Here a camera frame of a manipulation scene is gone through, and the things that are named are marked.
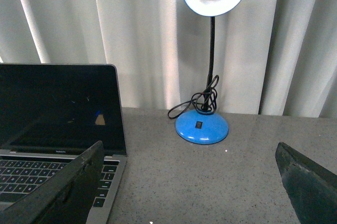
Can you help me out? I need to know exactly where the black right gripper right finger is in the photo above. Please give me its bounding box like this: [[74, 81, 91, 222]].
[[275, 142, 336, 223]]

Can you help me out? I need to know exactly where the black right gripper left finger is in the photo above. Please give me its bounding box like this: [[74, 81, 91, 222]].
[[1, 141, 104, 223]]

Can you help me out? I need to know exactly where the black lamp power cable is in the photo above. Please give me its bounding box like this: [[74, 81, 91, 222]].
[[167, 74, 220, 120]]

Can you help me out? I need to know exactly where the silver grey laptop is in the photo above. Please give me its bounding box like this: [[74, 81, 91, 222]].
[[1, 64, 127, 223]]

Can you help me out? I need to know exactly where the white pleated curtain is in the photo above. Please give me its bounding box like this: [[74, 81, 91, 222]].
[[1, 0, 336, 118]]

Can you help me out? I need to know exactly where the blue desk lamp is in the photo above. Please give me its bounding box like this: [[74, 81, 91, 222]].
[[175, 0, 242, 145]]

